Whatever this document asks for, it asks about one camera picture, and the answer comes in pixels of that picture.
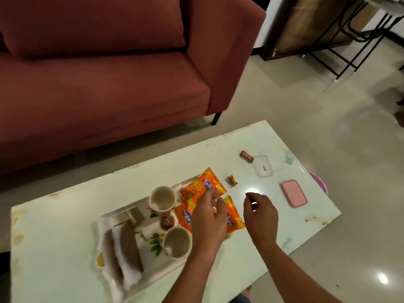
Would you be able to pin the pink rectangular case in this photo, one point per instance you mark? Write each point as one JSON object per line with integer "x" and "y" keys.
{"x": 294, "y": 193}

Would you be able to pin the black metal chair frame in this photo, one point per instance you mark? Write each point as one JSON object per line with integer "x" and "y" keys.
{"x": 353, "y": 34}

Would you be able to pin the person's leg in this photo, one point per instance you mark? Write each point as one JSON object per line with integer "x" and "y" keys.
{"x": 241, "y": 298}

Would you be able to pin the red wrapped candy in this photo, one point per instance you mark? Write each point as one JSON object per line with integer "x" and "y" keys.
{"x": 246, "y": 156}

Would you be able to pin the white cloth napkin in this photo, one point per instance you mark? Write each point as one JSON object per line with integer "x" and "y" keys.
{"x": 118, "y": 265}

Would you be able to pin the person's left forearm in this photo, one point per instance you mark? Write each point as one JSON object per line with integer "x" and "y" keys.
{"x": 192, "y": 274}

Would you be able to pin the person's right thumb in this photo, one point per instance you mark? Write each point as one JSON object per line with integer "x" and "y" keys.
{"x": 247, "y": 208}

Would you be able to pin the pink plastic stool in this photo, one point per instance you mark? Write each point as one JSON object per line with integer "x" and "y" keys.
{"x": 320, "y": 182}

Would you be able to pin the white floral tray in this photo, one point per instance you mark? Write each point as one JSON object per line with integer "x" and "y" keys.
{"x": 148, "y": 265}

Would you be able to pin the orange wrapped candy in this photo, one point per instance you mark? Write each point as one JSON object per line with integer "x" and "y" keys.
{"x": 232, "y": 180}

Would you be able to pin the red fabric sofa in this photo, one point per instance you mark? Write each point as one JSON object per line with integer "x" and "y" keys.
{"x": 94, "y": 91}

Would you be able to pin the orange snack packet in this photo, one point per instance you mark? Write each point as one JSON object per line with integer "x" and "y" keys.
{"x": 235, "y": 219}
{"x": 202, "y": 184}

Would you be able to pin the person's left hand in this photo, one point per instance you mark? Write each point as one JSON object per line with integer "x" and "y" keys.
{"x": 206, "y": 222}

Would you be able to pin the person's right forearm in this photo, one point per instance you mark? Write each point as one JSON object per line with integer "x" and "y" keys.
{"x": 290, "y": 277}

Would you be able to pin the person's right hand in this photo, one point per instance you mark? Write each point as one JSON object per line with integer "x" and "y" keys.
{"x": 262, "y": 220}

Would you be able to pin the wooden cabinet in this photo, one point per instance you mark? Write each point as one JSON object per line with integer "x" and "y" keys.
{"x": 303, "y": 25}

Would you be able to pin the white cup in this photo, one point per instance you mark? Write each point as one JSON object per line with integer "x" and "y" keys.
{"x": 162, "y": 199}
{"x": 176, "y": 242}

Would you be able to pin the red sofa back cushion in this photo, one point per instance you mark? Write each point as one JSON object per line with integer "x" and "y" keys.
{"x": 94, "y": 22}

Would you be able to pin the brown shoes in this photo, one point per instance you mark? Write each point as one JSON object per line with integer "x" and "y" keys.
{"x": 400, "y": 116}

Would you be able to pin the person's left thumb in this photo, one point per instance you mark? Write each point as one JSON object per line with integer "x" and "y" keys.
{"x": 223, "y": 209}

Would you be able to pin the small brown dish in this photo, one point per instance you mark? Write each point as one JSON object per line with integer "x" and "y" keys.
{"x": 167, "y": 222}

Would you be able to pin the black sofa leg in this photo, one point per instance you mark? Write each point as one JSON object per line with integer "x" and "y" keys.
{"x": 216, "y": 118}

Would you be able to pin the clear plastic lid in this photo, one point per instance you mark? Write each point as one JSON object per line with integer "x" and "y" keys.
{"x": 262, "y": 166}

